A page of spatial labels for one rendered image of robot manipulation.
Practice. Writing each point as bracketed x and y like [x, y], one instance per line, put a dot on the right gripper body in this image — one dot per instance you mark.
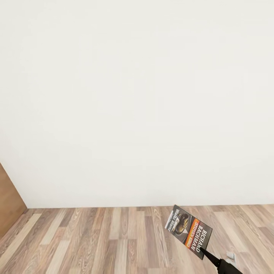
[227, 268]

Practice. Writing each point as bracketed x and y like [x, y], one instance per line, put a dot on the hardback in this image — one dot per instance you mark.
[191, 231]

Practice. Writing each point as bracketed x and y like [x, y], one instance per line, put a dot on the sliding door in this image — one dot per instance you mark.
[11, 204]

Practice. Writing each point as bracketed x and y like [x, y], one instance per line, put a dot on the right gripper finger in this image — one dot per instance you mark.
[211, 257]

